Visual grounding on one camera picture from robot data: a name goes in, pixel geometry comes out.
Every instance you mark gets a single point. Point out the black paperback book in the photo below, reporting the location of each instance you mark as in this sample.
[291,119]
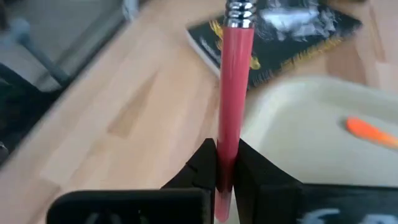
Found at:
[295,46]

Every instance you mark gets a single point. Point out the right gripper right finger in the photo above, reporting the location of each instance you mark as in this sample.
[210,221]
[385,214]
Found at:
[280,205]

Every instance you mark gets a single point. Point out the beige plastic tray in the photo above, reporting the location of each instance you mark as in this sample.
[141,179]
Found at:
[304,140]

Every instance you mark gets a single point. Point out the black aluminium frame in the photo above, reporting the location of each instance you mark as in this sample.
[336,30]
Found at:
[18,105]

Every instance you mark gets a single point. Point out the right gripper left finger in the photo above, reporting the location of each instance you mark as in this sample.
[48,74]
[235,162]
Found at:
[130,207]

